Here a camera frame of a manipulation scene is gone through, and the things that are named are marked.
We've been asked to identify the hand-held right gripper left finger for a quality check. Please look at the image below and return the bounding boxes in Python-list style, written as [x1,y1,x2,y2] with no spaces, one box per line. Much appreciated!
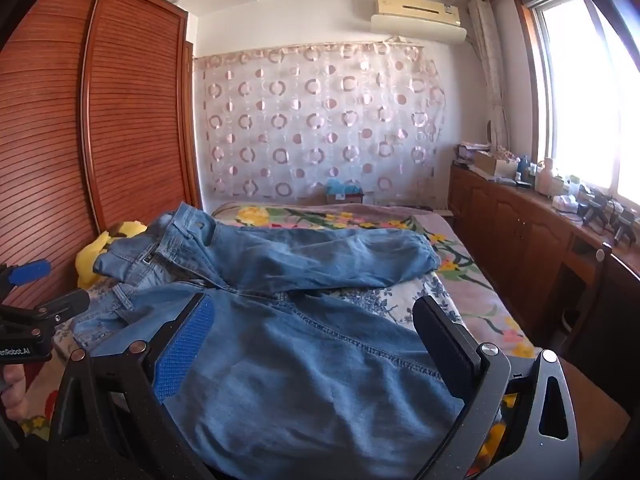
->
[47,292,217,480]

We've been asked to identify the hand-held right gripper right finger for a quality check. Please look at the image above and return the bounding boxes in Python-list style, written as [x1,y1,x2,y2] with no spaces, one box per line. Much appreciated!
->
[412,296,581,480]

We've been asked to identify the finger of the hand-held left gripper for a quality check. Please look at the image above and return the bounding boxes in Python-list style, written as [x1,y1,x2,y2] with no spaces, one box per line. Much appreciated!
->
[0,287,91,320]
[0,259,52,306]

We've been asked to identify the blue denim pants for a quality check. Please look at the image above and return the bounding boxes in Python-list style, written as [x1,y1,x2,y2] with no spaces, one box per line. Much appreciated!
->
[72,202,466,480]

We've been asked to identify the person's left hand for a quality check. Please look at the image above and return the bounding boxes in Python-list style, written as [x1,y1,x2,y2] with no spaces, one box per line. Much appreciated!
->
[0,363,28,423]

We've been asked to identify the yellow plush toy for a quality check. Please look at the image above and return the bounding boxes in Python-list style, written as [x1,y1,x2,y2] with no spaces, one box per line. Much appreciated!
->
[76,220,148,290]

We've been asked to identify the bed with floral sheets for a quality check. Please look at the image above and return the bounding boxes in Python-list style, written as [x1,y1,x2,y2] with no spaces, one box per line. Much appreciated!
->
[20,202,543,461]

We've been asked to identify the brown wooden sideboard cabinet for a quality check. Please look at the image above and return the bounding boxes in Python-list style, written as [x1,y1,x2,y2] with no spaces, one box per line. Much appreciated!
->
[447,162,640,403]

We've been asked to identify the brown wooden wardrobe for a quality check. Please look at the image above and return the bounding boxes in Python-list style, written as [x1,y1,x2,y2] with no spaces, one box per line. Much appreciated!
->
[0,0,203,296]

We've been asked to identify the cardboard box with blue items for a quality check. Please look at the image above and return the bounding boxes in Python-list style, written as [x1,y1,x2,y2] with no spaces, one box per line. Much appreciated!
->
[326,179,366,205]

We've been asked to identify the open cardboard box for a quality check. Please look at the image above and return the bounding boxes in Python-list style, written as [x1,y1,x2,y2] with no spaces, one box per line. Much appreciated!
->
[474,150,519,177]

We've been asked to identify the white plastic bottle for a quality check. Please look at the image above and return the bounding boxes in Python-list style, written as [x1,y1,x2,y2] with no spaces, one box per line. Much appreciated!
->
[535,158,557,194]

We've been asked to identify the sheer circle-patterned curtain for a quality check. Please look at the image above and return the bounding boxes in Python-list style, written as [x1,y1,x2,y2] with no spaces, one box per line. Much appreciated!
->
[194,44,447,202]

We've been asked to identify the white bundled window curtain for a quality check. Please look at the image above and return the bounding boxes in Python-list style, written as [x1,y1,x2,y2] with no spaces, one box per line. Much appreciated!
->
[469,0,510,150]

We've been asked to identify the window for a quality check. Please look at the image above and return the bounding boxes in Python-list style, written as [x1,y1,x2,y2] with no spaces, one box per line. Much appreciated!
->
[520,0,640,203]

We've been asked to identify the white wall air conditioner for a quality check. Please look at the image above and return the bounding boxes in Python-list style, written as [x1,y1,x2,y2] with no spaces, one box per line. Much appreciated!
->
[371,0,468,43]

